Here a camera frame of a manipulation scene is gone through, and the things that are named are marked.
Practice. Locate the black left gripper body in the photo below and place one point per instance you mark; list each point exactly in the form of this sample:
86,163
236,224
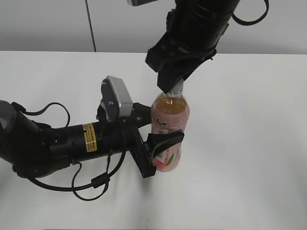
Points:
119,137

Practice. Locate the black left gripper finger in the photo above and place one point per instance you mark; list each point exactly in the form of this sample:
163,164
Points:
141,115
158,143

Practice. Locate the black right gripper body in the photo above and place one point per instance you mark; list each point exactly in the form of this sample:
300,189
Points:
169,50

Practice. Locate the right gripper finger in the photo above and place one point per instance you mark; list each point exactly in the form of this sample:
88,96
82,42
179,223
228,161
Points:
169,76

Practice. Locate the pink oolong tea bottle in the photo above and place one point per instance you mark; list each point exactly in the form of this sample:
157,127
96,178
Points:
169,113

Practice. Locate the white bottle cap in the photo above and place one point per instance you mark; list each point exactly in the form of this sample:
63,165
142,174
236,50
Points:
178,88

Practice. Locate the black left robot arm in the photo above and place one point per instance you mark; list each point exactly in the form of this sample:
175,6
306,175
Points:
40,150

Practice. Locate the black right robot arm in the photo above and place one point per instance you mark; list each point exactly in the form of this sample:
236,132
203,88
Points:
193,30

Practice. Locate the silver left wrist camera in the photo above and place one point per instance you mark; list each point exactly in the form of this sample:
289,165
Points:
116,99

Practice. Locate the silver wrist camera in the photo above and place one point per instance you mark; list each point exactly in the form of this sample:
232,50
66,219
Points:
135,3
116,99

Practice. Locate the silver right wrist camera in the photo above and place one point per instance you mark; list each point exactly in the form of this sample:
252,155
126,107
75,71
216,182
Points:
135,3

